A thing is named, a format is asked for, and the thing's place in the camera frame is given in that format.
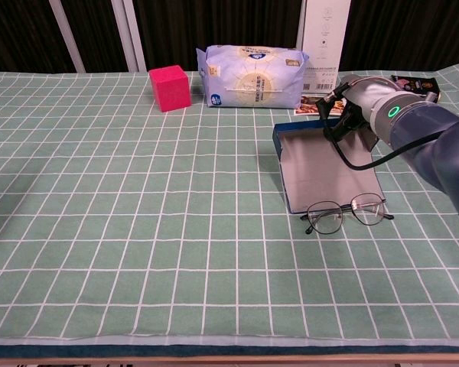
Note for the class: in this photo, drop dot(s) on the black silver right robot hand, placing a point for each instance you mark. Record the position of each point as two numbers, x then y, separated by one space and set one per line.
361 99

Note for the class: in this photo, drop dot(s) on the blue patterned box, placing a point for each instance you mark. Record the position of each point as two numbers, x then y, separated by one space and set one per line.
321 172

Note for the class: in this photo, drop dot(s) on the thin-framed eyeglasses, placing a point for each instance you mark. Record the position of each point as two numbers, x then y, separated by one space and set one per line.
325 221

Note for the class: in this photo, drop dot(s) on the blue grey right robot arm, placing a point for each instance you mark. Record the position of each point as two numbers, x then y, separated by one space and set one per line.
443 153

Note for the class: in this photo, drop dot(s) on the small snack card packet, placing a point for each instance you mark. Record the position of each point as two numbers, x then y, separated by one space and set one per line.
306 107

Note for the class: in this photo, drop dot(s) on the black printed tin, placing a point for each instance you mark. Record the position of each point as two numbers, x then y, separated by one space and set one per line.
417 85

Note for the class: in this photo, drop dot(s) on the tall white carton box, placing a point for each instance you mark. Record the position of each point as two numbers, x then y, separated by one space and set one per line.
325 38

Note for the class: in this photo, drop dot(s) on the light blue tissue pack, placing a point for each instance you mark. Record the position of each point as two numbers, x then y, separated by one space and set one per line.
252 80

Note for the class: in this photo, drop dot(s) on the black pleated curtain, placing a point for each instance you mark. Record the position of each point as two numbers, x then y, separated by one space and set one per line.
233 23

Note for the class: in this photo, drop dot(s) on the pink cube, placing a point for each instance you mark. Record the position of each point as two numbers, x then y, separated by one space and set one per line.
170 89

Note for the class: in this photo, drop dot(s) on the green checkered tablecloth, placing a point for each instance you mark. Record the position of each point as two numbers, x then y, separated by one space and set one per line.
137 229

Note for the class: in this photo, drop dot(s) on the white aluminium frame post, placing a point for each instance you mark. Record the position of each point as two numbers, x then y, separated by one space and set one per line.
128 34
67 38

